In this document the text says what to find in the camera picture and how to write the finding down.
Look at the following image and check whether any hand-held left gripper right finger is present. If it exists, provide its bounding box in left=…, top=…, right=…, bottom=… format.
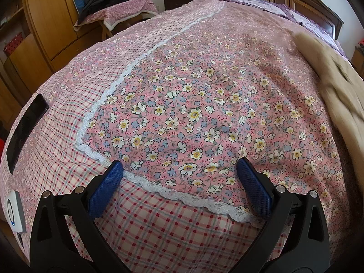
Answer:
left=236, top=157, right=330, bottom=273

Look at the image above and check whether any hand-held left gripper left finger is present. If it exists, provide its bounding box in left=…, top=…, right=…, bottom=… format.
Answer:
left=30, top=159, right=128, bottom=273

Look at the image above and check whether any beige puffer jacket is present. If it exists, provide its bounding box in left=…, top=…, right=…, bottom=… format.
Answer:
left=294, top=31, right=364, bottom=205

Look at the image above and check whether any black smartphone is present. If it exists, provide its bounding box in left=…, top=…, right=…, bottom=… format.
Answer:
left=6, top=93, right=49, bottom=174

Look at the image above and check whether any pink floral bedspread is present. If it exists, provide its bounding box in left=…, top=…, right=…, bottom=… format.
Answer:
left=0, top=0, right=361, bottom=273

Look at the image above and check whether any small wooden table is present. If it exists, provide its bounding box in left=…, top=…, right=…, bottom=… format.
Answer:
left=98, top=14, right=143, bottom=39

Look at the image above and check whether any red dotted box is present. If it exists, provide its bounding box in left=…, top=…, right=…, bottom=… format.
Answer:
left=3, top=33, right=23, bottom=57

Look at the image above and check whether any purple ruffled pillow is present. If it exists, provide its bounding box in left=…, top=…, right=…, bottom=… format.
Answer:
left=286, top=8, right=339, bottom=42
left=215, top=0, right=289, bottom=16

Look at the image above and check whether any light wooden wardrobe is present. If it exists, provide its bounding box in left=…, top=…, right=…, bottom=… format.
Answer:
left=0, top=0, right=137, bottom=120

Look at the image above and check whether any pink floral tablecloth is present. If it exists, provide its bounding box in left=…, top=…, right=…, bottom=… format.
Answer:
left=74, top=0, right=159, bottom=32

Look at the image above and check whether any white device with ring light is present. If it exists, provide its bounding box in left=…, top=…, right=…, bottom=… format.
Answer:
left=0, top=192, right=27, bottom=234

